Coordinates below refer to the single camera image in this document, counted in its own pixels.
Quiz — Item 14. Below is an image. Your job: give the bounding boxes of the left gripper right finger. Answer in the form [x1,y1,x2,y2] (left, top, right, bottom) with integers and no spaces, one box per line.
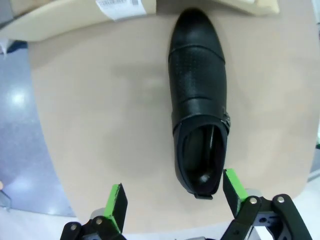
[219,168,313,240]

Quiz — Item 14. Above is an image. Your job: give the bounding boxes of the black leather buckle shoe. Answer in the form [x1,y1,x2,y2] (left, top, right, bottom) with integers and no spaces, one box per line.
[167,8,232,200]

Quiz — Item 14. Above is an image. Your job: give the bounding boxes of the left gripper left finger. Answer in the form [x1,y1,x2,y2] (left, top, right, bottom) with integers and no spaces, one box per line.
[59,182,130,240]

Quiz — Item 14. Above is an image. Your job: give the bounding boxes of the brown cardboard shoe box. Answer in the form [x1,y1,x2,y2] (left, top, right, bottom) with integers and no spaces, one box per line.
[0,0,280,43]

